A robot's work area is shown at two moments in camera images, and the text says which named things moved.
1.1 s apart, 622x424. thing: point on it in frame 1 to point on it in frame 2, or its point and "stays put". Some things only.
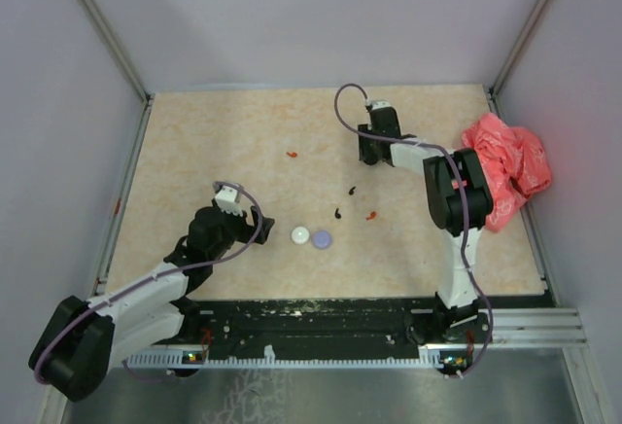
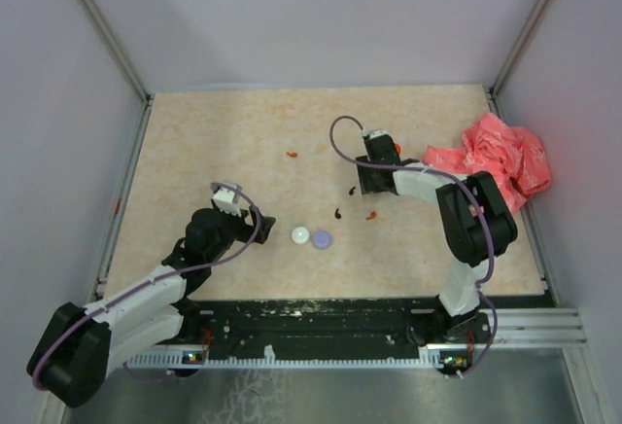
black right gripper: x=363 y=152 to x=367 y=185
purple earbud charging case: x=322 y=239 stays put
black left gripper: x=248 y=230 stays put
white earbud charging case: x=300 y=234 stays put
